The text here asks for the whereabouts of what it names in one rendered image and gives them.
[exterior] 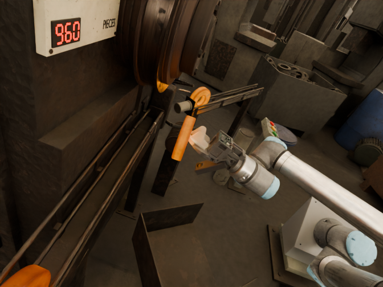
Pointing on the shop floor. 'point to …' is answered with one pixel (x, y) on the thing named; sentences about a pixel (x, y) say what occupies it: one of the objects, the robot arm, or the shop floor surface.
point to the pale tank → (294, 19)
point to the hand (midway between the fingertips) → (185, 134)
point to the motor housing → (166, 163)
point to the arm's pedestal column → (281, 275)
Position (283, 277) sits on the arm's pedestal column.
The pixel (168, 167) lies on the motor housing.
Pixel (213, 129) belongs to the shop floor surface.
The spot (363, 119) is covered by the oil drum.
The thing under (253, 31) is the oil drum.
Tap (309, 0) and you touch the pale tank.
